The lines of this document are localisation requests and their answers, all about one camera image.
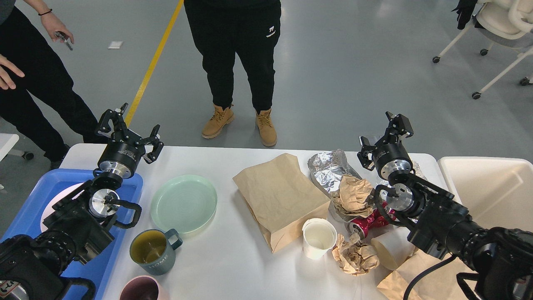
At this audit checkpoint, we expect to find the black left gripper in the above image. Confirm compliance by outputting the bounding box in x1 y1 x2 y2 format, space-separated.
95 104 164 179

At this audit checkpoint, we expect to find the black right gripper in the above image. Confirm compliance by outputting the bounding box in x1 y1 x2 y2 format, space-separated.
357 111 414 180

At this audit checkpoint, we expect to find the green plate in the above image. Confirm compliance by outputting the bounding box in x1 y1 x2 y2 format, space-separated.
150 175 218 237

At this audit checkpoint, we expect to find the blue-grey HOME mug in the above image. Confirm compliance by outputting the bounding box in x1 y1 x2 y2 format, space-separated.
129 229 183 275

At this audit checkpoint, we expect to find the pink mug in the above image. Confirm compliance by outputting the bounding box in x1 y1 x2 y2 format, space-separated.
119 275 171 300

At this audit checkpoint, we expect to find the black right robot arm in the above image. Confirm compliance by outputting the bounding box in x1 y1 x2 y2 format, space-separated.
357 112 533 300

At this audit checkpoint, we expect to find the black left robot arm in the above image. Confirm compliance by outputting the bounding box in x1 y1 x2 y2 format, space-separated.
0 104 164 300

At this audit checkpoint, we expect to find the crumpled aluminium foil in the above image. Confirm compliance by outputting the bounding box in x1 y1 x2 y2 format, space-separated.
308 149 362 196

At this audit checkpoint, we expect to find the crumpled brown paper upper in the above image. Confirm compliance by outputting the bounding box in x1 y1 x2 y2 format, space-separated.
330 174 374 218

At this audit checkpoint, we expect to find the crumpled brown paper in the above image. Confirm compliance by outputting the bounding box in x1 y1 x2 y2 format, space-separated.
331 233 380 276
330 174 374 218

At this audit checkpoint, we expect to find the pink plate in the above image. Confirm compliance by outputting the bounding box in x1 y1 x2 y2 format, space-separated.
40 182 90 233

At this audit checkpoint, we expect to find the crushed red can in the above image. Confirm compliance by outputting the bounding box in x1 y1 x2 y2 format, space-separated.
345 209 390 240

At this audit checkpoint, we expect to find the white paper cup upright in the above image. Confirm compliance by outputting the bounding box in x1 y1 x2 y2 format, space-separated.
301 218 337 260

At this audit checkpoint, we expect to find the brown paper bag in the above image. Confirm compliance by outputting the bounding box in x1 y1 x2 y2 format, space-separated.
377 250 472 300
233 153 330 253

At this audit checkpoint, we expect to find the crumpled brown paper lower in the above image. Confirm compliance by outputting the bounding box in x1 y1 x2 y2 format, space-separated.
331 233 380 276

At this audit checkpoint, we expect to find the white plastic bin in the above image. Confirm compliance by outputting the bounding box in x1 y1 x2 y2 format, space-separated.
438 156 533 231

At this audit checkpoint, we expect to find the person in black left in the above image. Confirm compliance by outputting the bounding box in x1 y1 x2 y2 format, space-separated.
0 0 108 169

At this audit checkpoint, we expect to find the white side table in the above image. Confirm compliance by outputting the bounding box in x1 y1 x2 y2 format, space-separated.
0 133 34 161

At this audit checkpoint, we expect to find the person in tan boots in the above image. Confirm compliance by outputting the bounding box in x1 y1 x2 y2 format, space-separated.
183 0 281 147

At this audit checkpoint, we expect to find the brown paper bag lower right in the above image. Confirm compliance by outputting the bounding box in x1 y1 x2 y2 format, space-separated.
377 250 472 300

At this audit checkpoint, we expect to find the white office chair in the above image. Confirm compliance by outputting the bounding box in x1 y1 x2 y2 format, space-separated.
432 0 533 100

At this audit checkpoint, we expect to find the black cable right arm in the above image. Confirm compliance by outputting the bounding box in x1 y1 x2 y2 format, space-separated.
402 255 456 300

